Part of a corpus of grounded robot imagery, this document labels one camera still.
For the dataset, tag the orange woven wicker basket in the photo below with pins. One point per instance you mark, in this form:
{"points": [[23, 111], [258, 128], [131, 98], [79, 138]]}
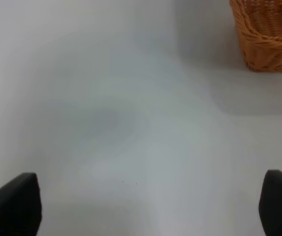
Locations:
{"points": [[259, 29]]}

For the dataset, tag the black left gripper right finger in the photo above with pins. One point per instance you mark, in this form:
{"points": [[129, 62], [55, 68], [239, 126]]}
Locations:
{"points": [[270, 203]]}

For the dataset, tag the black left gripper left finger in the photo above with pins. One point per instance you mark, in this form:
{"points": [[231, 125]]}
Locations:
{"points": [[20, 206]]}

